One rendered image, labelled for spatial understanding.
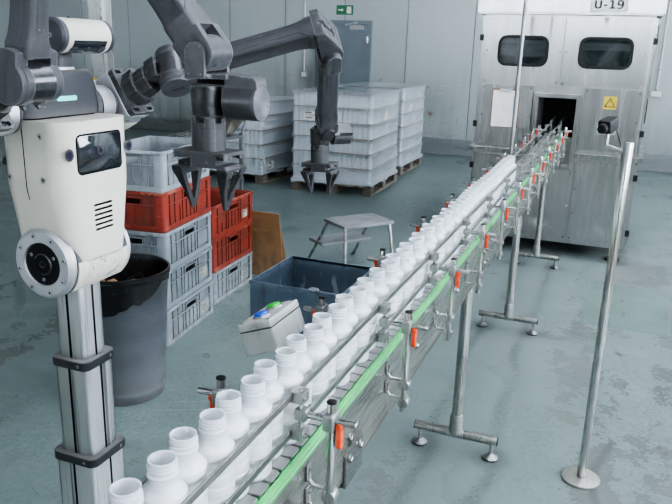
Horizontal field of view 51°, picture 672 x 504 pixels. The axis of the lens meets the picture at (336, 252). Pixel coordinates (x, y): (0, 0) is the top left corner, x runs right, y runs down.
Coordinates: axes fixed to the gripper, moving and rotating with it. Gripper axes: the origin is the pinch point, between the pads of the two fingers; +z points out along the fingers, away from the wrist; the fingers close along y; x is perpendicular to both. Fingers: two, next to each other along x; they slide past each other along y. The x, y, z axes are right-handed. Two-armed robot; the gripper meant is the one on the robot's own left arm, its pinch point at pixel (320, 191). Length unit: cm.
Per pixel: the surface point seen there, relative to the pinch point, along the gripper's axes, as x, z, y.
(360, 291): 68, 7, -39
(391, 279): 46, 11, -39
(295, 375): 103, 10, -40
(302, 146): -557, 66, 265
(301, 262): -14.3, 29.0, 13.8
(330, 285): -14.3, 36.2, 2.9
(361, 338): 69, 17, -39
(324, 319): 86, 7, -38
